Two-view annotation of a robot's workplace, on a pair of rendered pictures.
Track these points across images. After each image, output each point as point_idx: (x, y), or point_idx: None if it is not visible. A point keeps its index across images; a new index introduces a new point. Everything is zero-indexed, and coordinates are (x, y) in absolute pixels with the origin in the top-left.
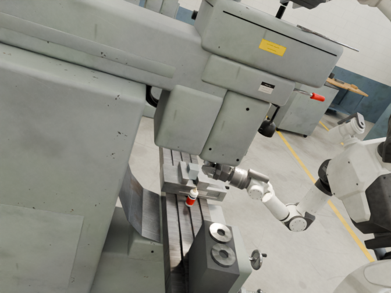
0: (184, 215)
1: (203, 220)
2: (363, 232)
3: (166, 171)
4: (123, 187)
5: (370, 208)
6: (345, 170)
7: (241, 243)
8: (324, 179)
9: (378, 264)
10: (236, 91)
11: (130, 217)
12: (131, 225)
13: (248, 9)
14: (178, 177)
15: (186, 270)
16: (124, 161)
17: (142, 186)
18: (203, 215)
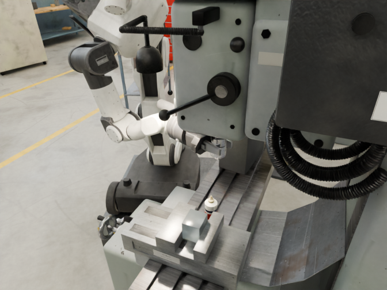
0: (228, 206)
1: (203, 199)
2: None
3: (239, 252)
4: (335, 201)
5: (164, 25)
6: (158, 16)
7: (128, 222)
8: (117, 63)
9: (165, 52)
10: None
11: (310, 208)
12: (306, 205)
13: None
14: (219, 237)
15: (255, 164)
16: None
17: (272, 285)
18: (199, 203)
